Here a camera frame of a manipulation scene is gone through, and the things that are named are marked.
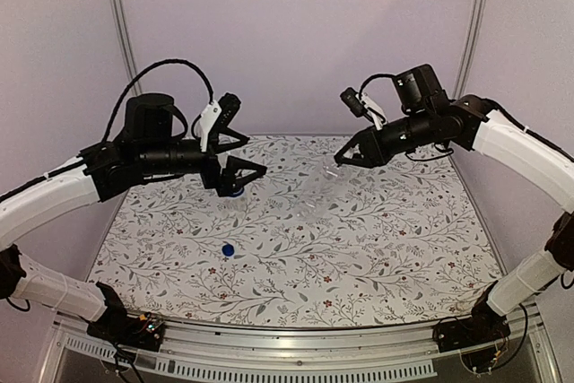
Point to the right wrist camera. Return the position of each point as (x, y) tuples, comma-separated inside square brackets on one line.
[(362, 106)]

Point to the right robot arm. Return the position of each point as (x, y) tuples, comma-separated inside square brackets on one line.
[(476, 125)]

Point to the left aluminium frame post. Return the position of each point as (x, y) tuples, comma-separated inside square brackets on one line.
[(123, 37)]

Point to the aluminium frame post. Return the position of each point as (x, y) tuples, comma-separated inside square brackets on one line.
[(471, 42), (123, 37)]

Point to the floral patterned table mat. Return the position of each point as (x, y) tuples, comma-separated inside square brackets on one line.
[(398, 244)]

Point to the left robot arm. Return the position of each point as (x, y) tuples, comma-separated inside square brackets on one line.
[(145, 151)]

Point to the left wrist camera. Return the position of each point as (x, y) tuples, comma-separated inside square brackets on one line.
[(215, 120)]

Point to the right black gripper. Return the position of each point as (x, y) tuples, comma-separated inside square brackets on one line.
[(373, 152)]

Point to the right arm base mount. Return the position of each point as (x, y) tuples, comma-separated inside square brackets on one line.
[(484, 332)]

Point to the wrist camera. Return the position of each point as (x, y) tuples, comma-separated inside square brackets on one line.
[(215, 120), (362, 106)]

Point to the front aluminium rail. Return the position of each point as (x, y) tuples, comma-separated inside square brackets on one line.
[(208, 352)]

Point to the white clear bottle cap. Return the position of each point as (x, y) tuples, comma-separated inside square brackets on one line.
[(333, 170)]

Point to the blue bottle cap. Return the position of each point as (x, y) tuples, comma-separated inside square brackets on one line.
[(228, 250)]

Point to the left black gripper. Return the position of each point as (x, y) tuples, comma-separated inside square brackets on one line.
[(224, 181)]

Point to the right aluminium frame post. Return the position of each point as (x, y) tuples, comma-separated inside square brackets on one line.
[(471, 42)]

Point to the clear plastic bottle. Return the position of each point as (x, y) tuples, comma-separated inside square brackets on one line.
[(317, 193)]

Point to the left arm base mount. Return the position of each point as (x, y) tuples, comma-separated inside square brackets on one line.
[(117, 326)]

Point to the Pepsi label plastic bottle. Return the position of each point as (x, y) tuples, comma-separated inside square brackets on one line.
[(236, 204)]

